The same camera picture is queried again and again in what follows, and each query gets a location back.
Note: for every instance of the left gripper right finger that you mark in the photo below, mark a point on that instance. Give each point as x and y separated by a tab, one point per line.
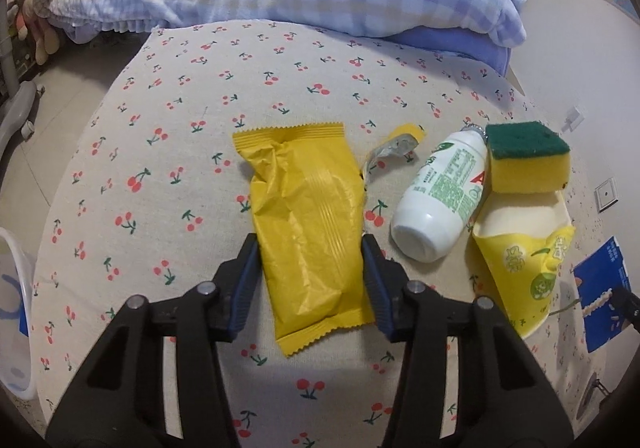
374	272

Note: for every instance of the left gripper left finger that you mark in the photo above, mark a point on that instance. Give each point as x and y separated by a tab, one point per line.
246	272

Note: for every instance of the yellow snack bag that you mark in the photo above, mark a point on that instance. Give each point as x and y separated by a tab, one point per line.
306	199

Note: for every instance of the white trash bin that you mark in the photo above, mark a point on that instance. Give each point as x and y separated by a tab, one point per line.
17	275

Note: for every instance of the small blue carton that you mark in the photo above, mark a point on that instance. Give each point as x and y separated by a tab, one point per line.
596	278

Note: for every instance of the white plastic bottle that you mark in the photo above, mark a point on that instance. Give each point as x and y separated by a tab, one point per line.
442	198

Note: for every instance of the cherry print tablecloth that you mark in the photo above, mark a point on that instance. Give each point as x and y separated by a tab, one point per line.
155	198

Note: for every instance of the torn yellow wrapper piece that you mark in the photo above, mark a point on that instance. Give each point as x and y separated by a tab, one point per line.
402	140

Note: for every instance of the yellow green sponge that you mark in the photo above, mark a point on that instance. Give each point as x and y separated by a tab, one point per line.
527	158

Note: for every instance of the purple blanket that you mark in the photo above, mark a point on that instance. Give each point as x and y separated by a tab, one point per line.
460	47

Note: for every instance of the grey desk chair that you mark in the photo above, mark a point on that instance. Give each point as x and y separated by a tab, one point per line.
21	95

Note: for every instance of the white wall switch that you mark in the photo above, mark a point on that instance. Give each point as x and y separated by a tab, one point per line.
605	195

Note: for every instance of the white wall socket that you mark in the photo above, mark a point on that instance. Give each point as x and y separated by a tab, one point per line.
573	119

